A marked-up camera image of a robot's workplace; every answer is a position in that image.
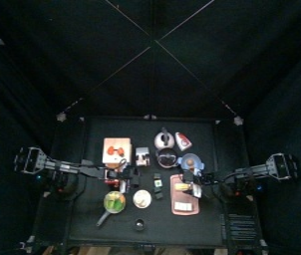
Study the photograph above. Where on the white sliced toy food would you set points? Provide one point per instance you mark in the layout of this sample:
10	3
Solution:
182	206

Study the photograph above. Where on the orange toy ball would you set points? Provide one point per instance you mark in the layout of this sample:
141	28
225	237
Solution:
189	162

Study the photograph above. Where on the red and white packet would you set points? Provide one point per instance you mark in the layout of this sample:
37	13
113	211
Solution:
184	142

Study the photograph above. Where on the small white box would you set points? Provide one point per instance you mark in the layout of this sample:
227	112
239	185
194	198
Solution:
142	161

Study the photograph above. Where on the green toy vegetables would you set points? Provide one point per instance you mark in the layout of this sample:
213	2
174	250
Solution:
114	202

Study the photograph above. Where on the blue toy bowl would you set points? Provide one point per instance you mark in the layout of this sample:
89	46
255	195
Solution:
197	160

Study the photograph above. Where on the wooden drawer with red front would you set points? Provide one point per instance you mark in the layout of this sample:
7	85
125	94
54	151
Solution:
112	182

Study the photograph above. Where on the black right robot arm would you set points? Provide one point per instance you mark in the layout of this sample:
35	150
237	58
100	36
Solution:
255	171

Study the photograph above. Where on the white box with red print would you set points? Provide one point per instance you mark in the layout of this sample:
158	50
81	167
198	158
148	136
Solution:
113	161

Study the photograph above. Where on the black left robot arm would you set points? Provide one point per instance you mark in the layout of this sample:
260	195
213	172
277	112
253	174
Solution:
59	165

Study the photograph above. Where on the pale toy food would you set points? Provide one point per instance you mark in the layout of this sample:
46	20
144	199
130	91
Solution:
144	200

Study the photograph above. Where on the orange toy on cabinet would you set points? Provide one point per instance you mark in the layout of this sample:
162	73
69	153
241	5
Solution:
116	151

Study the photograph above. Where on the cream round plate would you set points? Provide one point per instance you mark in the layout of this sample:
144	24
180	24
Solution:
138	203

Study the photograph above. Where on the black round knob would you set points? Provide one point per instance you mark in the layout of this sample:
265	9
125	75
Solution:
140	225

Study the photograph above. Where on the black toy pot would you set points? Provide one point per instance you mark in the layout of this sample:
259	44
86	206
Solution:
166	158

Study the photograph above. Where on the grey frying pan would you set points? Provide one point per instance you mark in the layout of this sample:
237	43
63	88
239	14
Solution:
102	219

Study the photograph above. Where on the yellow toy block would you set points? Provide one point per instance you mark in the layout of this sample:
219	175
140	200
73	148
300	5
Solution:
181	187

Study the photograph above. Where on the black printed label panel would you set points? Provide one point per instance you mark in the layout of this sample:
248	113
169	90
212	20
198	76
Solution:
241	227

